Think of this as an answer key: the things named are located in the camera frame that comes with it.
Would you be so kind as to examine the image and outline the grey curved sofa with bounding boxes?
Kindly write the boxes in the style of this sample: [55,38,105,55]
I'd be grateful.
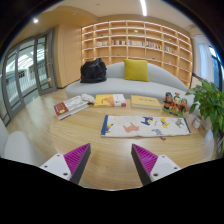
[65,61,196,101]

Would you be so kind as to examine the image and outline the colourful figurine group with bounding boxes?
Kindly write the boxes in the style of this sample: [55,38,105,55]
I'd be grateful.
[162,91,190,118]

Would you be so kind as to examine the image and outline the yellow cushion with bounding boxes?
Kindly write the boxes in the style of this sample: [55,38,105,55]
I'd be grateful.
[123,58,150,83]

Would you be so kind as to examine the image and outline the dark-framed window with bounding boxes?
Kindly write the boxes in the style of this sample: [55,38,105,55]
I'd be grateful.
[208,44,224,91]

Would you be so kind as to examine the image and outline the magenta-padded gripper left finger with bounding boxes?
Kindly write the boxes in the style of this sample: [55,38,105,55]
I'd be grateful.
[39,142,92,185]

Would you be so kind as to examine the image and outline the small white patterned pouch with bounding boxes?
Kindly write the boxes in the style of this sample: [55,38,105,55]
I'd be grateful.
[80,93,97,104]

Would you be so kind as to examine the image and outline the wooden wall shelf unit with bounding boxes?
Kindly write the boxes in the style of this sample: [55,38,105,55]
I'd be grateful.
[81,19,194,88]

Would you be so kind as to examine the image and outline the long ceiling light strip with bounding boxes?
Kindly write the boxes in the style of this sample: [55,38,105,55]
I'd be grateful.
[139,0,148,17]

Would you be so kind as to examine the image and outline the grey-framed glass door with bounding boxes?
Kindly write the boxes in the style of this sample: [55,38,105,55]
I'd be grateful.
[0,28,58,126]

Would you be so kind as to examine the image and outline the white sheer curtain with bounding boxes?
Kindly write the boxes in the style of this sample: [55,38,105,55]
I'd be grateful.
[198,42,214,84]

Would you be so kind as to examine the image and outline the yellow and white book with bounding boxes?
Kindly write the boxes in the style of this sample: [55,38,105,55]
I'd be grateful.
[93,93,127,108]

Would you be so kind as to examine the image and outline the green leafy plant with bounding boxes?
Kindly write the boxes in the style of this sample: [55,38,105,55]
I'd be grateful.
[185,79,224,141]

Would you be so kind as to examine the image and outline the small white cup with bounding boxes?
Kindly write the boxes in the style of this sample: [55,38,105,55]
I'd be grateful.
[191,116,203,130]

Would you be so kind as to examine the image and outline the plain yellow book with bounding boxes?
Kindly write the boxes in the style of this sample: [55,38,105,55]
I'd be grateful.
[130,94,163,111]

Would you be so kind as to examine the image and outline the black bag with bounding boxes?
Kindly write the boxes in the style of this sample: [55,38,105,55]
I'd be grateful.
[79,57,108,84]

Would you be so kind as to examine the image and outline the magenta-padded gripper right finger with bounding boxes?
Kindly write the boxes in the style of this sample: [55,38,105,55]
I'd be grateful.
[130,143,182,187]

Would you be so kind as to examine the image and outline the white chair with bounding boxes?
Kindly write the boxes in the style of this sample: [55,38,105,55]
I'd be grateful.
[0,118,48,168]

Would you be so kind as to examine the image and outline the white animal-print towel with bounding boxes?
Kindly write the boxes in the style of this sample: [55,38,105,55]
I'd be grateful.
[100,114,192,138]

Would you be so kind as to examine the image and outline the red and white book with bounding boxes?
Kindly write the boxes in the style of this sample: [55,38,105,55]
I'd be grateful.
[53,95,90,121]

